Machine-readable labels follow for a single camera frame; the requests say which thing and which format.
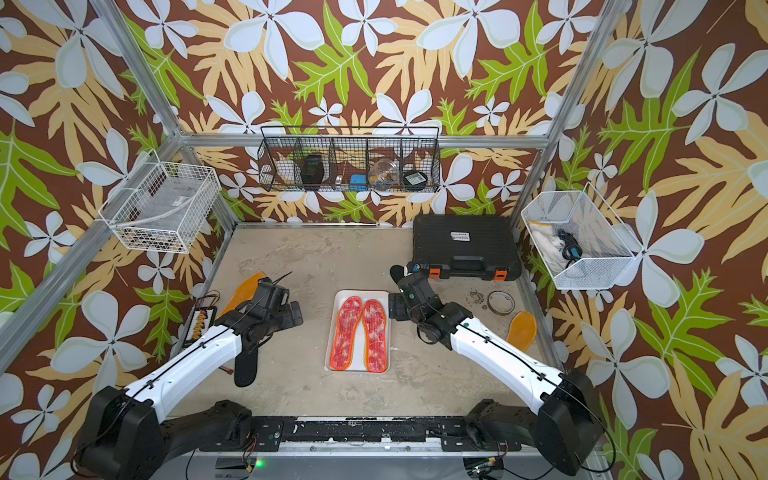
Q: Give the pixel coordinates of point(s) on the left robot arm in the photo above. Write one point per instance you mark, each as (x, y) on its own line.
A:
(129, 433)

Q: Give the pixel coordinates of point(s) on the white plastic storage tray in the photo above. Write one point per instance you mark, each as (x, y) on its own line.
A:
(357, 364)

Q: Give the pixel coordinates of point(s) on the white cloth in basket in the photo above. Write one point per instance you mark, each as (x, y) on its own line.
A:
(550, 246)

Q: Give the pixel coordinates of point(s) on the aluminium frame post left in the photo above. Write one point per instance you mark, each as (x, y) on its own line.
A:
(137, 64)

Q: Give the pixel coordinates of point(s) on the blue black tool in basket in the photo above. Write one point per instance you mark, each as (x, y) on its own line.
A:
(571, 252)

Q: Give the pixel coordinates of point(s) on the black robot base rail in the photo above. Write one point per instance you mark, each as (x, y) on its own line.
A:
(450, 433)

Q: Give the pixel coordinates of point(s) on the blue small box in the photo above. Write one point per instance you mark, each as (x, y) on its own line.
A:
(358, 183)

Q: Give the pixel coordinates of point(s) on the black device in basket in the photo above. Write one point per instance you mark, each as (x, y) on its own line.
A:
(312, 170)

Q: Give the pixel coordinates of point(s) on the aluminium frame post right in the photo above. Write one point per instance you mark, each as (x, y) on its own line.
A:
(605, 26)

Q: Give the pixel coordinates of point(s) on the white wire basket right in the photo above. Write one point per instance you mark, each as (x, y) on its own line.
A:
(609, 245)

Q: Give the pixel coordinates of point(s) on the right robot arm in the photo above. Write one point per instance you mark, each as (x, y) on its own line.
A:
(560, 416)

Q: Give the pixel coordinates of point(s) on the white wire basket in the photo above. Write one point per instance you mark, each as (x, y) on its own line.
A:
(163, 207)
(609, 245)

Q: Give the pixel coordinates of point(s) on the black wire basket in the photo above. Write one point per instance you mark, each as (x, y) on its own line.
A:
(277, 160)

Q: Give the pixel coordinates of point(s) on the black box with yellow parts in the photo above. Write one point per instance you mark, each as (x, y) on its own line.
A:
(200, 323)

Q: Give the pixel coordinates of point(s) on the white wire basket left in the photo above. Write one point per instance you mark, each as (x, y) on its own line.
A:
(163, 207)

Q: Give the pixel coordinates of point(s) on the black insole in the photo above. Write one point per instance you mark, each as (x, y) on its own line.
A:
(246, 366)
(397, 273)

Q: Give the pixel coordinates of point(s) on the black round tin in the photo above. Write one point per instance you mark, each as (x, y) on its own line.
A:
(414, 180)

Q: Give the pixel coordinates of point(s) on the orange fuzzy insole far-right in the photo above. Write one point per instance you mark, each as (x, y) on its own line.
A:
(522, 331)

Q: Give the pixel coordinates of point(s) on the clear plastic bag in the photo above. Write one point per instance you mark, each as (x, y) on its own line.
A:
(384, 174)

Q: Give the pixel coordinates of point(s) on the black plastic tool case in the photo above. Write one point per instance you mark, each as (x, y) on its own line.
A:
(472, 246)

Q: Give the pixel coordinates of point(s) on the red white patterned insole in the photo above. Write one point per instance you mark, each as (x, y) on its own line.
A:
(346, 324)

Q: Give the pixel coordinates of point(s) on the orange fuzzy insole far-left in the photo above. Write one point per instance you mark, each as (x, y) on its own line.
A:
(244, 292)

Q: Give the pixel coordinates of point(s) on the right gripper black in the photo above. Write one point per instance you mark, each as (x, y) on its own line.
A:
(396, 303)

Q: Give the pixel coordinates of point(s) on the aluminium frame post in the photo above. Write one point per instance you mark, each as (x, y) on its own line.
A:
(137, 64)
(605, 26)

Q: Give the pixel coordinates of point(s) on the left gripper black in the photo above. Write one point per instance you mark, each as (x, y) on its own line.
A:
(292, 320)

